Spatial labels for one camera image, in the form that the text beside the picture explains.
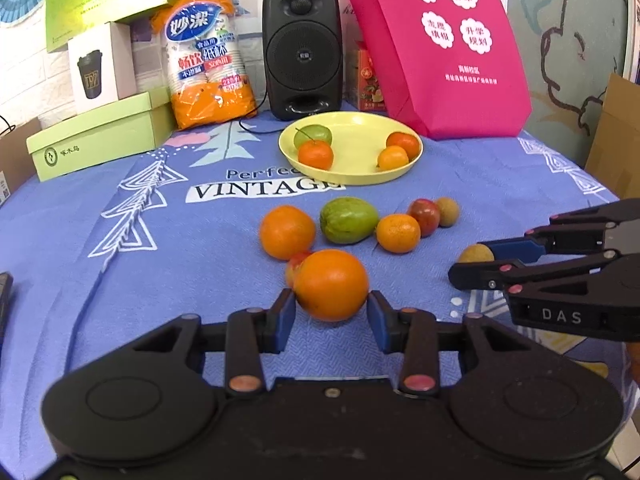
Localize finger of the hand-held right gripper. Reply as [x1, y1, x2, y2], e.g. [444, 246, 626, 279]
[481, 198, 640, 261]
[448, 249, 627, 293]

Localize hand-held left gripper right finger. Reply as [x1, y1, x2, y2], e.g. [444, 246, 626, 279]
[366, 290, 547, 397]

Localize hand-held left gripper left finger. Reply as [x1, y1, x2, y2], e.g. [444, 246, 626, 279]
[118, 288, 299, 399]

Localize brown longan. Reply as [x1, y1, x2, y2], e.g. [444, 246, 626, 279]
[458, 244, 495, 264]
[434, 197, 460, 228]

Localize large orange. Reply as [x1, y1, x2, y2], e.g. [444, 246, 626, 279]
[259, 205, 317, 261]
[293, 249, 370, 323]

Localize yellow plate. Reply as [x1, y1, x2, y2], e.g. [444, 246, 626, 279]
[278, 112, 424, 187]

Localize peach behind front orange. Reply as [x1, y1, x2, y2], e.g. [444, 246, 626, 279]
[285, 251, 313, 289]

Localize red apple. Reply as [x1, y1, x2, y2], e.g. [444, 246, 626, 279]
[407, 198, 441, 238]

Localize green mango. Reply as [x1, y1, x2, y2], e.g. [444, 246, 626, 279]
[319, 197, 380, 244]

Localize blue printed tablecloth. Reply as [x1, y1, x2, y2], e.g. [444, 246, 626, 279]
[0, 99, 640, 456]

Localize small yellow-orange tangerine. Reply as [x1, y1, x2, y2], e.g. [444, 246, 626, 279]
[376, 145, 410, 171]

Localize green apple on plate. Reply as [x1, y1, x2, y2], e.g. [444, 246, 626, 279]
[293, 124, 332, 149]

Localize pink paper bag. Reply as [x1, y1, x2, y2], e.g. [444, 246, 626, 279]
[334, 0, 532, 141]

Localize red printed carton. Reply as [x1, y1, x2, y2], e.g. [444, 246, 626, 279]
[347, 40, 389, 113]

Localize light green shoebox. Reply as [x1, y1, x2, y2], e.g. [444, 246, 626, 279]
[25, 86, 177, 183]

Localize black speaker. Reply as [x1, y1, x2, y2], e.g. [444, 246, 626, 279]
[262, 0, 343, 121]

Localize orange paper cup package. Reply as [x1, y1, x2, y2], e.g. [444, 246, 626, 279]
[151, 0, 258, 131]

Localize white box with cup print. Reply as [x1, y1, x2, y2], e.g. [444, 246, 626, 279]
[67, 21, 135, 117]

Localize brown cardboard box with label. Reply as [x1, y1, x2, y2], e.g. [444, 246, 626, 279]
[0, 117, 44, 209]

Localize green gift box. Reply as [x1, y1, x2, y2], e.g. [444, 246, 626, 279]
[45, 0, 182, 54]

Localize black speaker cable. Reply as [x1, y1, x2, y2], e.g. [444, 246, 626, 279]
[238, 91, 287, 135]

